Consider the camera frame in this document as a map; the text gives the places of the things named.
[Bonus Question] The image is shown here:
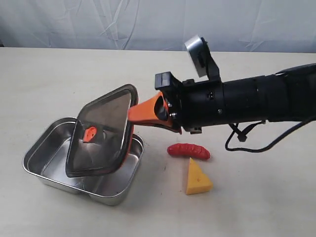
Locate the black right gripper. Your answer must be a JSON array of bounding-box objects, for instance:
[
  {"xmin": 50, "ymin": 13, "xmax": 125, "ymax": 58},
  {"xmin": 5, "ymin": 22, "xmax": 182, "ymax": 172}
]
[{"xmin": 127, "ymin": 72, "xmax": 224, "ymax": 134}]

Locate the red toy sausage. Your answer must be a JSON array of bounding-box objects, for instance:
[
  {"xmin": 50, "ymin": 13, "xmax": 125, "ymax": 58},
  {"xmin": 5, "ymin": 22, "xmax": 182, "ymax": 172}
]
[{"xmin": 167, "ymin": 143, "xmax": 211, "ymax": 160}]

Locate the dark transparent lunch box lid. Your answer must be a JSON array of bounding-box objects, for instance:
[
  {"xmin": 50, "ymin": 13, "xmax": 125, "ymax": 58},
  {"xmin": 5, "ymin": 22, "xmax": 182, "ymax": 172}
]
[{"xmin": 65, "ymin": 84, "xmax": 138, "ymax": 177}]

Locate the yellow toy cheese wedge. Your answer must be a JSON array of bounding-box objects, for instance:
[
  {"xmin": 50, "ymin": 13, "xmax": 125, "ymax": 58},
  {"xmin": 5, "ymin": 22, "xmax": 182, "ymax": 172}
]
[{"xmin": 186, "ymin": 158, "xmax": 213, "ymax": 195}]

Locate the black and grey right robot arm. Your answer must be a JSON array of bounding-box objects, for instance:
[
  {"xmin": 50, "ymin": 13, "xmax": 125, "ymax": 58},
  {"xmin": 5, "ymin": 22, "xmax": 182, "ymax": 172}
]
[{"xmin": 128, "ymin": 64, "xmax": 316, "ymax": 134}]

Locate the blue-grey backdrop cloth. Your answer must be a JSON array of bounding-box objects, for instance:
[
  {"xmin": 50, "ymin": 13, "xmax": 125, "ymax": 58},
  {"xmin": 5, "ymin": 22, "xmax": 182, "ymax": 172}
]
[{"xmin": 0, "ymin": 0, "xmax": 316, "ymax": 53}]

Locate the steel two-compartment lunch box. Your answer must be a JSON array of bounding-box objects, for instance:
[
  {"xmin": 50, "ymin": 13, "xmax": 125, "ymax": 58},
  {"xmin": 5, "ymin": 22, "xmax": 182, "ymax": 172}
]
[{"xmin": 22, "ymin": 117, "xmax": 144, "ymax": 206}]

